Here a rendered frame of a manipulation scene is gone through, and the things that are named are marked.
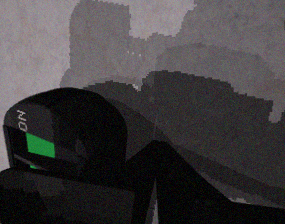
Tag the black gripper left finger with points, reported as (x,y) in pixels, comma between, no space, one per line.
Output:
(34,196)

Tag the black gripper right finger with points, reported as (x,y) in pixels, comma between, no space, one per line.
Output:
(185,197)

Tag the dark grey controller unit with green rocker switches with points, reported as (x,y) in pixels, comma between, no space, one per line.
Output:
(66,130)

